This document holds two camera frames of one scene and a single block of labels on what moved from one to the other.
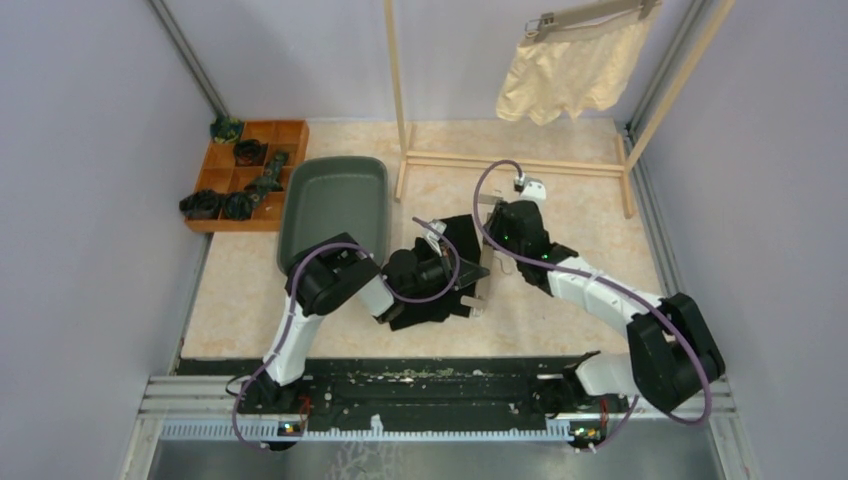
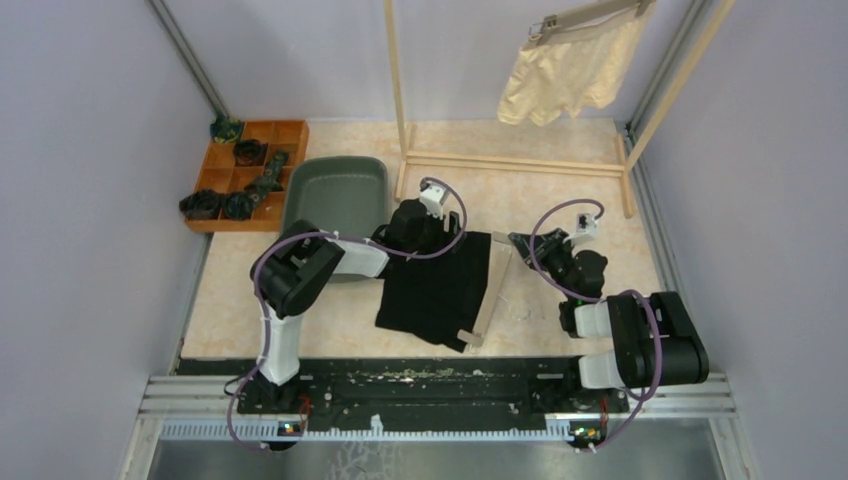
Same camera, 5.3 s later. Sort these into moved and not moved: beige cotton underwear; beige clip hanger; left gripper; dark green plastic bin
Moved: left gripper
Not moved: beige cotton underwear; dark green plastic bin; beige clip hanger
